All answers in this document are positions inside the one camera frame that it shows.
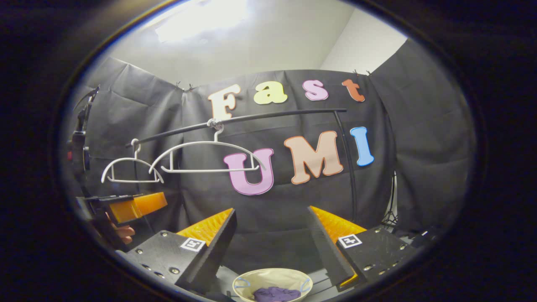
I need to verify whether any beige laundry hamper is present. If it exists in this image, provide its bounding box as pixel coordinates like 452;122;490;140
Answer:
232;268;314;302

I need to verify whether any black clothes rack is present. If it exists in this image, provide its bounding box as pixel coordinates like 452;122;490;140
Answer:
125;108;358;225

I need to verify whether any purple knit cardigan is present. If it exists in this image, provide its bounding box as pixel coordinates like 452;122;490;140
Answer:
253;286;302;302

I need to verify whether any black tripod stand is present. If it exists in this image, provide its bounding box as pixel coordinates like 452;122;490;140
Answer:
384;170;399;227

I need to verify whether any white plastic hanger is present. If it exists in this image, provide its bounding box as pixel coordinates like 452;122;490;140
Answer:
149;119;267;174
101;138;165;184

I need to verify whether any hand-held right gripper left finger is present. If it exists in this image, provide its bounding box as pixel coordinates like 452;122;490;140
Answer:
115;208;237;294

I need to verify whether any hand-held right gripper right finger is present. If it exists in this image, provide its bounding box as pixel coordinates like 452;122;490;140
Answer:
308;206;418;292

